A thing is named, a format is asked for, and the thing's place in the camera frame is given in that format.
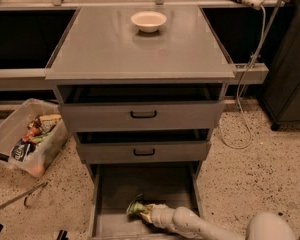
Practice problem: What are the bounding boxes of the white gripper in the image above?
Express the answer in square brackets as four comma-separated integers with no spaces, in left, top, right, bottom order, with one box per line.
[140,204,177,233]

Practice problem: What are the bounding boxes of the green jalapeno chip bag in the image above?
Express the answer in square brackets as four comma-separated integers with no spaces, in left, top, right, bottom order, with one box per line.
[126,194,154,218]

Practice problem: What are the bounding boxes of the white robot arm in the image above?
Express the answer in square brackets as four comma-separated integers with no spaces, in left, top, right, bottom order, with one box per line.
[140,204,297,240]

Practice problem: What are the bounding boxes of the grey open bottom drawer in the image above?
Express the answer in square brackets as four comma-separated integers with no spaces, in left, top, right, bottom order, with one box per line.
[87,162,204,240]

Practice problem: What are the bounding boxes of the grey middle drawer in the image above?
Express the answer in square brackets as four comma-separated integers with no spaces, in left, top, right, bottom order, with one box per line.
[77,141,211,164]

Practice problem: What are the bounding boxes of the grey top drawer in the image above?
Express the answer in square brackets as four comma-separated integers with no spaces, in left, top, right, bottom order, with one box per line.
[59,102,224,132]

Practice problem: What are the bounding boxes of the grey drawer cabinet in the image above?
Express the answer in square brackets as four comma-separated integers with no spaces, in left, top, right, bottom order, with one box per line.
[44,5,236,240]

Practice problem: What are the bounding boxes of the tan snack box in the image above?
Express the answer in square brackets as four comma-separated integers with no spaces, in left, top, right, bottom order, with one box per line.
[38,114,61,133]

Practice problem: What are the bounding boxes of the clear plastic storage bin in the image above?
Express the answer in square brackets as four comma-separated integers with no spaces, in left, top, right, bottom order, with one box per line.
[0,99,69,178]

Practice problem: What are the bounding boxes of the red snack packet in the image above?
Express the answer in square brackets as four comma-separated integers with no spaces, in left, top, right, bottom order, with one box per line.
[22,127,41,142]

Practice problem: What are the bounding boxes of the blue snack packet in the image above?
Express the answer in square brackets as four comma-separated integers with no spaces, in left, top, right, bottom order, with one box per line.
[11,143,31,162]

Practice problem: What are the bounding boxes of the dark cabinet at right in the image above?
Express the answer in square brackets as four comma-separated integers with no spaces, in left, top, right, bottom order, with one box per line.
[261,0,300,131]

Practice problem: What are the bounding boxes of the white ceramic bowl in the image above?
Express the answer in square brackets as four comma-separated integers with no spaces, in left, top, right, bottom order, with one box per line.
[131,11,167,33]

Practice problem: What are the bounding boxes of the grey side rail shelf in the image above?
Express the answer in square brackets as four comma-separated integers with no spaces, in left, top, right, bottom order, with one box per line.
[229,63,269,85]

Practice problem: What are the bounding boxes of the white power cable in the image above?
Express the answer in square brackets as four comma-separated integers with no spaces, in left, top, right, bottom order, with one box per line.
[218,3,268,150]

